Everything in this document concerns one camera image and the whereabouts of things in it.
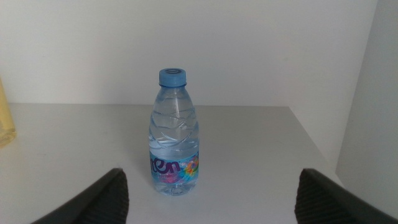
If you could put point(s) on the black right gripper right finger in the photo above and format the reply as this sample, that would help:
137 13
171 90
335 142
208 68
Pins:
323 205

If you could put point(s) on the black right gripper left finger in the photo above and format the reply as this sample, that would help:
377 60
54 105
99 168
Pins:
105 202

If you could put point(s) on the clear water bottle blue cap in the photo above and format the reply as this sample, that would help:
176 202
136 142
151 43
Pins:
174 130

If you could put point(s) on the yellow tea bottle green label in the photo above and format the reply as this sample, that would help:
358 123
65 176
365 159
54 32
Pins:
4 124

